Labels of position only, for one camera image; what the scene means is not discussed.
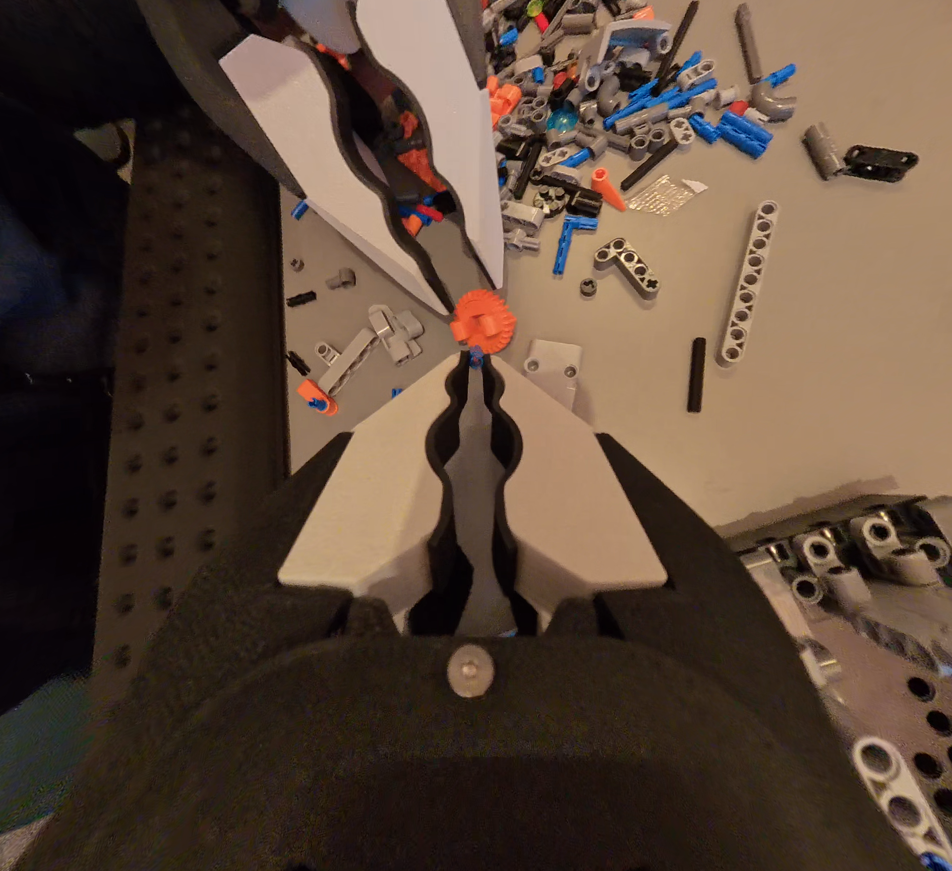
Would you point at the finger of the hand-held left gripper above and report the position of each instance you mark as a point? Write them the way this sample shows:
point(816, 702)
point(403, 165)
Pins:
point(297, 119)
point(424, 30)

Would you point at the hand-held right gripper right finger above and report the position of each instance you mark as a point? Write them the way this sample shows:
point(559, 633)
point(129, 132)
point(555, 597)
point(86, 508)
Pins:
point(580, 514)

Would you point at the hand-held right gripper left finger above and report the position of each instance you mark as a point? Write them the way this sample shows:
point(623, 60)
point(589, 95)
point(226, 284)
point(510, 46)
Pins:
point(364, 514)

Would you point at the orange toothed gear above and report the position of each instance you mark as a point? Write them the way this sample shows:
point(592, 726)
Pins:
point(483, 317)

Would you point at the pile of small building parts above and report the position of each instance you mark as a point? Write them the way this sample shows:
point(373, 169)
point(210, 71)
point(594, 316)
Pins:
point(632, 105)

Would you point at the black flat link piece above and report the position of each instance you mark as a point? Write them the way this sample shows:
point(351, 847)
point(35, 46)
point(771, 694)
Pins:
point(881, 163)

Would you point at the small grey elbow connector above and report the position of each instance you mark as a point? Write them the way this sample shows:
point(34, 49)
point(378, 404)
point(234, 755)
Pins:
point(342, 280)

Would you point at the orange connector block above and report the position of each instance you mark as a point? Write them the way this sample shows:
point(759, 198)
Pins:
point(318, 396)

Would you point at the grey rectangular panel piece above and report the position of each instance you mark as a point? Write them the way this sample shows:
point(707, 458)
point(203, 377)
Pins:
point(554, 365)

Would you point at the black short pin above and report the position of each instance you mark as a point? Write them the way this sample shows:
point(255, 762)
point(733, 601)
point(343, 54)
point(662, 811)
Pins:
point(298, 363)

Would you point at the black double-ended pin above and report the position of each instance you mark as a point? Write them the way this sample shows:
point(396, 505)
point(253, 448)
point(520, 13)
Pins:
point(301, 298)

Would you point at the short black axle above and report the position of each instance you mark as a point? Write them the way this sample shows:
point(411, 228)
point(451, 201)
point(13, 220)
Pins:
point(696, 376)

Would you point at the light grey axle pin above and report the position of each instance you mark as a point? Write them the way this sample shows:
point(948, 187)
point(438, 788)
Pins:
point(520, 240)

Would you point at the dark grey angled beam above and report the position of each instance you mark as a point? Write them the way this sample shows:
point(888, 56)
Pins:
point(632, 268)

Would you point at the grey partly built model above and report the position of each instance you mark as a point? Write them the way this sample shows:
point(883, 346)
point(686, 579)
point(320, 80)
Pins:
point(855, 588)

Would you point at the small clear sticker bag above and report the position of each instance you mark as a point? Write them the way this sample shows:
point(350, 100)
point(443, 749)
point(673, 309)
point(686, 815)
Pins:
point(662, 195)

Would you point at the long grey holed beam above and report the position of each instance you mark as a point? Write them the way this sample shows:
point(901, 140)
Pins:
point(751, 276)

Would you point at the grey tube connector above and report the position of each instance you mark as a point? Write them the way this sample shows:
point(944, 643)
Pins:
point(822, 149)

